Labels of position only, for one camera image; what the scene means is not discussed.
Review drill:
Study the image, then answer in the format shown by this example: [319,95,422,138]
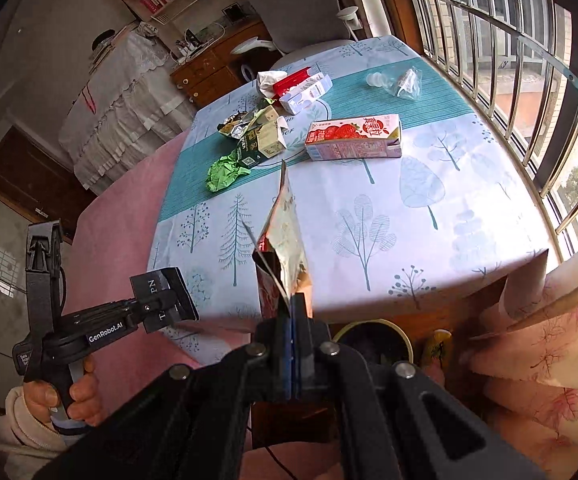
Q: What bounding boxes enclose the metal window bars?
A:
[411,0,578,258]

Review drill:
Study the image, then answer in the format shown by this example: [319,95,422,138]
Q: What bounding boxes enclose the tree pattern tablecloth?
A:
[149,36,550,352]

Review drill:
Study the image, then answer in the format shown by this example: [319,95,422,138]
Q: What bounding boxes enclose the dark green beige carton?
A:
[236,117,288,169]

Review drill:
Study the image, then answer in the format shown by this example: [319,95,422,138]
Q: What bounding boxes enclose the red cardboard box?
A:
[273,67,321,99]

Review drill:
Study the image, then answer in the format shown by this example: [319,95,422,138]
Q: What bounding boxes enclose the floral pink curtain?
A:
[467,256,578,479]

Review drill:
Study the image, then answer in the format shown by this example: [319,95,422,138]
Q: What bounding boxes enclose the grey office chair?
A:
[231,0,357,70]

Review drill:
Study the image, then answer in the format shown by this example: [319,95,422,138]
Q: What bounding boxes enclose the person's left hand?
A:
[23,356,106,427]

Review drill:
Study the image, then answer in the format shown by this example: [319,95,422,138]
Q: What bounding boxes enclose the silver foil snack wrapper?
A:
[217,105,279,140]

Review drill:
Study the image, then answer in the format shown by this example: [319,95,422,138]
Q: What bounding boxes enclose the red orange snack bag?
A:
[249,162,314,318]

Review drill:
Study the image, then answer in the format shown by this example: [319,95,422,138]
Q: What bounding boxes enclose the dark wooden door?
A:
[0,127,96,240]

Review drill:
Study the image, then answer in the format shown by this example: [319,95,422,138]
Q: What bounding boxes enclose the round trash bin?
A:
[333,318,417,379]

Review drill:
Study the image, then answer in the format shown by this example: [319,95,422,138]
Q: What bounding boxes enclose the strawberry milk carton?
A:
[304,114,402,162]

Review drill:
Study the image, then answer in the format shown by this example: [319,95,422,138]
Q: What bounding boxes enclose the white lace covered furniture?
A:
[59,30,196,195]

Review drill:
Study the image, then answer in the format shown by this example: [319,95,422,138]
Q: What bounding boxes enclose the white lavender medicine box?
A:
[279,73,332,115]

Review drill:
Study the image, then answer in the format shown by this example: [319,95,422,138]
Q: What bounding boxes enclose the white tissue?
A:
[257,70,288,99]

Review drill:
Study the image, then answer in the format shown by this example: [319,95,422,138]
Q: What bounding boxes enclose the pink bed sheet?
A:
[63,129,340,480]

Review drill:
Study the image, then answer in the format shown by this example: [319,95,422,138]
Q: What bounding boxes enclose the clear plastic bottle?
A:
[365,67,421,101]

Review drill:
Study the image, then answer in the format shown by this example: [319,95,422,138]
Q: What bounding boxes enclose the wooden drawer cabinet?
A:
[170,18,281,110]

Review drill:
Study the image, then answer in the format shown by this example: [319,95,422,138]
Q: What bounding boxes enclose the green wrapper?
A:
[205,150,251,193]

